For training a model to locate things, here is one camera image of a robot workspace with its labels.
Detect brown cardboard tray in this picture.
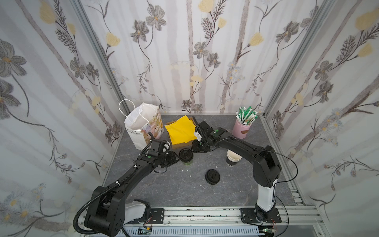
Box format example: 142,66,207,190
165,120,193,149

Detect black cup lid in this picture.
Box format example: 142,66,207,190
179,148,193,159

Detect green paper cup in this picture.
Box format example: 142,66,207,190
181,158,193,166

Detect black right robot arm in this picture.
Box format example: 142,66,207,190
193,119,289,223

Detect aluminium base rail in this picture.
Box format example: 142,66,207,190
116,204,330,237

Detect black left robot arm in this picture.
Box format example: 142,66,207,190
73,137,178,237

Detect yellow paper napkins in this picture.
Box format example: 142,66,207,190
165,116,196,145

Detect cartoon print paper bag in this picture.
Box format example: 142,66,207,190
118,99,164,151

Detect black plastic cup lids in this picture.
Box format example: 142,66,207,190
205,169,221,185

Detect black paper cup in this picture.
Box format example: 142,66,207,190
226,150,242,167

